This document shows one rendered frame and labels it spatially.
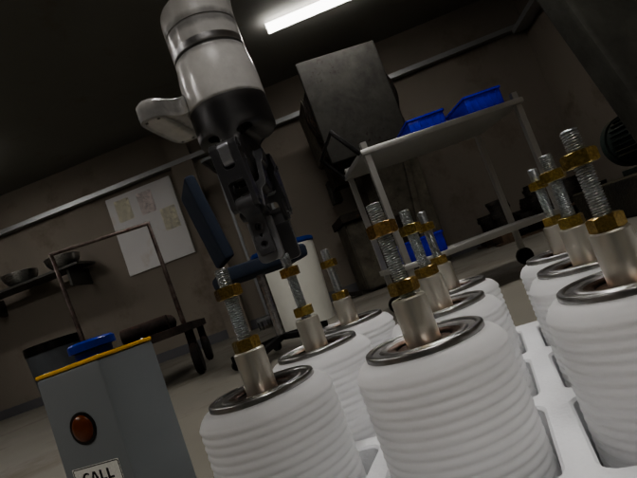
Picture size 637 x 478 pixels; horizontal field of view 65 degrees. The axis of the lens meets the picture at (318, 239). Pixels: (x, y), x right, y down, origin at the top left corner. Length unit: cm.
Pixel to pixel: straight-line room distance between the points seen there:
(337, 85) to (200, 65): 491
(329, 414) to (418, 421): 7
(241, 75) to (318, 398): 29
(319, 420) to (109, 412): 19
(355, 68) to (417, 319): 521
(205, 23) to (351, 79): 495
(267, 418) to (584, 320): 18
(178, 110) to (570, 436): 40
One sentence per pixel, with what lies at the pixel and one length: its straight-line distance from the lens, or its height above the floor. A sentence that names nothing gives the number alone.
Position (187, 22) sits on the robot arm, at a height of 57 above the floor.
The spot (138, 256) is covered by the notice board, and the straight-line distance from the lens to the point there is 704.
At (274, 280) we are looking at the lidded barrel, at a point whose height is 42.
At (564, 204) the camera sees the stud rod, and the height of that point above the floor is 30.
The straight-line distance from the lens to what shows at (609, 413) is 30.
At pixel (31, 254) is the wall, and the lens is 786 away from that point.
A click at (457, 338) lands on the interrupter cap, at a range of 29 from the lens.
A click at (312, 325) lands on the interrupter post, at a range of 46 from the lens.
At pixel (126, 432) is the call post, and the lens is 46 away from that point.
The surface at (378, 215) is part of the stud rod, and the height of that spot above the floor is 33.
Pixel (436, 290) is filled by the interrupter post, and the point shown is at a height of 27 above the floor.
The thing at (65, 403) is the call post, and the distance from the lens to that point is 48.
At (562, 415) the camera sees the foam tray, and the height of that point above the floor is 18.
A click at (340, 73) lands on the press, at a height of 222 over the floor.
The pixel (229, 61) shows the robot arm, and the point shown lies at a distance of 48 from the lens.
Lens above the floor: 31
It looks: 4 degrees up
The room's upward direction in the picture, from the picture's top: 20 degrees counter-clockwise
